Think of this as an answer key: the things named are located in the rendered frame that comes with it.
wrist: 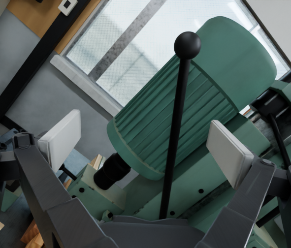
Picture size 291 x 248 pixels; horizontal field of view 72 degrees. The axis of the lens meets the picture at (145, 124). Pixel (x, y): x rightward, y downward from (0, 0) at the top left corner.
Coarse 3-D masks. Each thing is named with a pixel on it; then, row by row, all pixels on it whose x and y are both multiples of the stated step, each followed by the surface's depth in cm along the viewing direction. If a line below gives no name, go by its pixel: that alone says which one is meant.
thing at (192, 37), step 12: (180, 36) 24; (192, 36) 24; (180, 48) 24; (192, 48) 24; (180, 60) 26; (180, 72) 26; (180, 84) 27; (180, 96) 27; (180, 108) 28; (180, 120) 29; (168, 144) 31; (168, 156) 31; (168, 168) 31; (168, 180) 32; (168, 192) 33; (168, 204) 35
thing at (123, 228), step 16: (112, 224) 8; (128, 224) 8; (144, 224) 8; (160, 224) 8; (176, 224) 8; (128, 240) 7; (144, 240) 7; (160, 240) 7; (176, 240) 7; (192, 240) 7
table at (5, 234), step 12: (72, 156) 76; (84, 156) 82; (72, 168) 72; (12, 204) 48; (24, 204) 50; (0, 216) 44; (12, 216) 46; (24, 216) 48; (12, 228) 44; (24, 228) 46; (0, 240) 41; (12, 240) 43
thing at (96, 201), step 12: (84, 168) 51; (72, 180) 52; (84, 180) 46; (72, 192) 47; (84, 192) 47; (96, 192) 47; (108, 192) 49; (120, 192) 53; (84, 204) 48; (96, 204) 48; (108, 204) 48; (120, 204) 49; (96, 216) 49
